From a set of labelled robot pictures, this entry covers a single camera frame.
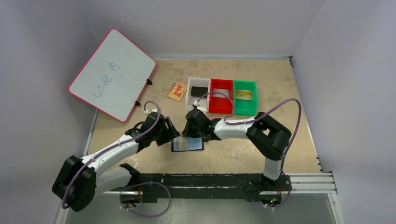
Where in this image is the black leather card holder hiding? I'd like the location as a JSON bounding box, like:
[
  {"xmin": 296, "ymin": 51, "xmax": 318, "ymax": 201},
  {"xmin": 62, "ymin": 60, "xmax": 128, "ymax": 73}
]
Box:
[{"xmin": 171, "ymin": 136, "xmax": 204, "ymax": 152}]

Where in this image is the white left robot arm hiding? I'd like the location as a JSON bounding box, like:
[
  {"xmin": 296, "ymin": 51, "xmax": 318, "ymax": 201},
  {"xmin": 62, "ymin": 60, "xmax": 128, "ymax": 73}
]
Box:
[{"xmin": 52, "ymin": 112, "xmax": 180, "ymax": 212}]

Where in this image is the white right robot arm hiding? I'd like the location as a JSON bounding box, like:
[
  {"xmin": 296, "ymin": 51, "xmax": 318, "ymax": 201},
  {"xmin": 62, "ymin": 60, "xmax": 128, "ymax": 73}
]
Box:
[{"xmin": 182, "ymin": 109, "xmax": 295, "ymax": 190}]

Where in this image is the orange card pack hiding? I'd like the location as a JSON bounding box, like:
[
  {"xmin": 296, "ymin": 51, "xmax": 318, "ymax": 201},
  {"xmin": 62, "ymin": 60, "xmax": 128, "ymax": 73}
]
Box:
[{"xmin": 167, "ymin": 83, "xmax": 187, "ymax": 101}]

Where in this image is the gold card in green bin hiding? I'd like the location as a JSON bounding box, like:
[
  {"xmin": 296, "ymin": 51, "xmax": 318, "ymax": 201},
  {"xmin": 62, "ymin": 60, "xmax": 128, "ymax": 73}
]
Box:
[{"xmin": 235, "ymin": 90, "xmax": 252, "ymax": 101}]

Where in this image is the red plastic bin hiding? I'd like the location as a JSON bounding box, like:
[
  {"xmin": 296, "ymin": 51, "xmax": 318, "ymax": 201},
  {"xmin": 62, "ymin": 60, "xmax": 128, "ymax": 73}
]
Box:
[{"xmin": 208, "ymin": 78, "xmax": 233, "ymax": 114}]

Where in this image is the black object in white bin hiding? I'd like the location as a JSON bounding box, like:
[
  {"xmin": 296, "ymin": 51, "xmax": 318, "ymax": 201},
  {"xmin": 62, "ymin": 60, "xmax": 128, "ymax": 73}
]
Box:
[{"xmin": 190, "ymin": 86, "xmax": 208, "ymax": 98}]

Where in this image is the white plastic bin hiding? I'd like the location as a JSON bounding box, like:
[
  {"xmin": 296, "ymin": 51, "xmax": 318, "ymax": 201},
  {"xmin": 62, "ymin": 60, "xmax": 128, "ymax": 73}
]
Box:
[{"xmin": 185, "ymin": 77, "xmax": 211, "ymax": 111}]

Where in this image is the green plastic bin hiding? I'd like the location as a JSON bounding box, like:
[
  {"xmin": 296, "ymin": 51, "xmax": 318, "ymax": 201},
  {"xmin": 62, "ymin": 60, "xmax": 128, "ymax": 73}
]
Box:
[{"xmin": 233, "ymin": 80, "xmax": 258, "ymax": 116}]

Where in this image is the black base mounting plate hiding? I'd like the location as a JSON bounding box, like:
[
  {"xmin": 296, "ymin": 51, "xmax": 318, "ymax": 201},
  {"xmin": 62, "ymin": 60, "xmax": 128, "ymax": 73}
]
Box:
[{"xmin": 119, "ymin": 163, "xmax": 292, "ymax": 207}]

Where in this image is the pink framed whiteboard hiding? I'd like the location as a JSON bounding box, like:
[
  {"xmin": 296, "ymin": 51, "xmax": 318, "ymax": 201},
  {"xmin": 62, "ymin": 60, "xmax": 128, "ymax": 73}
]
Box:
[{"xmin": 68, "ymin": 28, "xmax": 156, "ymax": 122}]

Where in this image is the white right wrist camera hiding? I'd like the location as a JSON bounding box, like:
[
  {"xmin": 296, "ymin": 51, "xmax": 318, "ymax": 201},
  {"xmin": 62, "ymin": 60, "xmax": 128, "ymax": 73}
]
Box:
[{"xmin": 193, "ymin": 104, "xmax": 207, "ymax": 114}]

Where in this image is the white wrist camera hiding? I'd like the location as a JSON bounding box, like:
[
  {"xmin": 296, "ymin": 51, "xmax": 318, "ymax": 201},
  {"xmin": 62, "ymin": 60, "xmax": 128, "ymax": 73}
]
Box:
[
  {"xmin": 193, "ymin": 104, "xmax": 207, "ymax": 114},
  {"xmin": 144, "ymin": 107, "xmax": 158, "ymax": 115}
]

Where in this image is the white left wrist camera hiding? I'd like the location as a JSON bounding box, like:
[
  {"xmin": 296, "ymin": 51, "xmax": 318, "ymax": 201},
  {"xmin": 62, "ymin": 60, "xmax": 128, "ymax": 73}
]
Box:
[{"xmin": 144, "ymin": 107, "xmax": 158, "ymax": 115}]

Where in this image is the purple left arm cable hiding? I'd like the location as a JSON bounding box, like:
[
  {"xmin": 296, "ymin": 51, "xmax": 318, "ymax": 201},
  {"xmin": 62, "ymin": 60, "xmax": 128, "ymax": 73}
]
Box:
[{"xmin": 61, "ymin": 101, "xmax": 162, "ymax": 210}]

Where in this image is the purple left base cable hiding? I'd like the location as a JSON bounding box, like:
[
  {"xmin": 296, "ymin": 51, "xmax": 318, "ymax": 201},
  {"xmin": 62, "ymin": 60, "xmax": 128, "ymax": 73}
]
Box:
[{"xmin": 119, "ymin": 181, "xmax": 172, "ymax": 219}]

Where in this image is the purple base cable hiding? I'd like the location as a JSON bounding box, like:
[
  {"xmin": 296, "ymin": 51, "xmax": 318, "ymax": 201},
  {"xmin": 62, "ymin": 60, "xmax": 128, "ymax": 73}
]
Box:
[
  {"xmin": 263, "ymin": 171, "xmax": 294, "ymax": 211},
  {"xmin": 119, "ymin": 181, "xmax": 172, "ymax": 219}
]

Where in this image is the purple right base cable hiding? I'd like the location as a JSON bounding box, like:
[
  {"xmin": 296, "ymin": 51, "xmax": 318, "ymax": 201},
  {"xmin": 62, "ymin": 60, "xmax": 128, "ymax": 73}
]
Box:
[{"xmin": 263, "ymin": 171, "xmax": 294, "ymax": 211}]

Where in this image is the aluminium rail frame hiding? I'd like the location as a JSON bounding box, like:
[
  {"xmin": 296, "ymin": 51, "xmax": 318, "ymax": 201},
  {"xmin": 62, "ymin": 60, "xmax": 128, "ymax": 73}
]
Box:
[{"xmin": 56, "ymin": 167, "xmax": 342, "ymax": 224}]

